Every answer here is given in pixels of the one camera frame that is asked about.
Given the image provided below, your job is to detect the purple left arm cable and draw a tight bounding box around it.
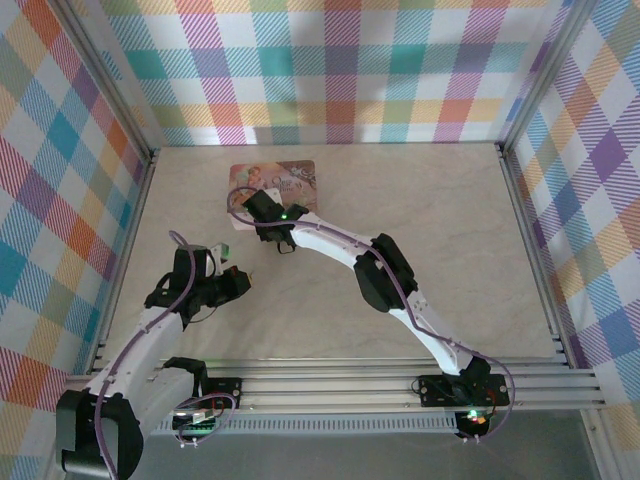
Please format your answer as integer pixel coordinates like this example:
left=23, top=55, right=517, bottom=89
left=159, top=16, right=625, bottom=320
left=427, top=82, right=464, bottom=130
left=94, top=229, right=239, bottom=476

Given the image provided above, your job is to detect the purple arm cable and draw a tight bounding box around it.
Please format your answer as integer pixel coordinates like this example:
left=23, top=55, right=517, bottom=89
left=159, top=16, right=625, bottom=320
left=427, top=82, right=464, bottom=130
left=226, top=185, right=516, bottom=444
left=94, top=229, right=239, bottom=476

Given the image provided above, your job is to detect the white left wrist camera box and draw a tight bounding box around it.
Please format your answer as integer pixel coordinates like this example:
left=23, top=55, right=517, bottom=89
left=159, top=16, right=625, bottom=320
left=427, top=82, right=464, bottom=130
left=208, top=240, right=234, bottom=264

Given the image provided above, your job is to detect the aluminium side rail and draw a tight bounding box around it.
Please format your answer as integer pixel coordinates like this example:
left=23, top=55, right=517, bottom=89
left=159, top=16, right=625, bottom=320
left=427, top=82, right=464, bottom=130
left=494, top=142, right=576, bottom=371
left=89, top=147, right=161, bottom=376

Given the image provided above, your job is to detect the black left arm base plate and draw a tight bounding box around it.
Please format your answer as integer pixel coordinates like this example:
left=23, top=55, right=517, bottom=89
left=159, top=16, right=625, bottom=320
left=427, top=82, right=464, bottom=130
left=202, top=377, right=244, bottom=410

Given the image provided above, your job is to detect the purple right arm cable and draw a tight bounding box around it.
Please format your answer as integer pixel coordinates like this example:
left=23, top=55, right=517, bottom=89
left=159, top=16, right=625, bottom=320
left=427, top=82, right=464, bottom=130
left=226, top=185, right=516, bottom=444

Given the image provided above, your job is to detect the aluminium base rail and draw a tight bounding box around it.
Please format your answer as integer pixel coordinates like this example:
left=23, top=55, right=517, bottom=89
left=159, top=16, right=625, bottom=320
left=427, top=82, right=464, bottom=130
left=64, top=355, right=606, bottom=414

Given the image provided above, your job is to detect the grey slotted cable duct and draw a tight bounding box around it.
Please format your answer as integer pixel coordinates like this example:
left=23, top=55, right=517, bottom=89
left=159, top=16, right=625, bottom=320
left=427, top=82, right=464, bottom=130
left=149, top=417, right=464, bottom=436

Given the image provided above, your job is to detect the aluminium frame post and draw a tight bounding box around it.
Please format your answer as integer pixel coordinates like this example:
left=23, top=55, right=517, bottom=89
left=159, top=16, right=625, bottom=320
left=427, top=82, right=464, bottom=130
left=49, top=0, right=159, bottom=161
left=497, top=0, right=599, bottom=151

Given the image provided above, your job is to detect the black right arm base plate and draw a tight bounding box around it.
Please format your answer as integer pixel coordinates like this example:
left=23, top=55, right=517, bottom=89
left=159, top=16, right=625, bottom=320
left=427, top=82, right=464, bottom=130
left=417, top=373, right=511, bottom=407

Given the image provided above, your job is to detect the aluminium frame leg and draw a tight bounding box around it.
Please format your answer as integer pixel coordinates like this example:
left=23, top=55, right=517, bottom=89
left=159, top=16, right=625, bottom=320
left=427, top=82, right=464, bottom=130
left=582, top=409, right=619, bottom=480

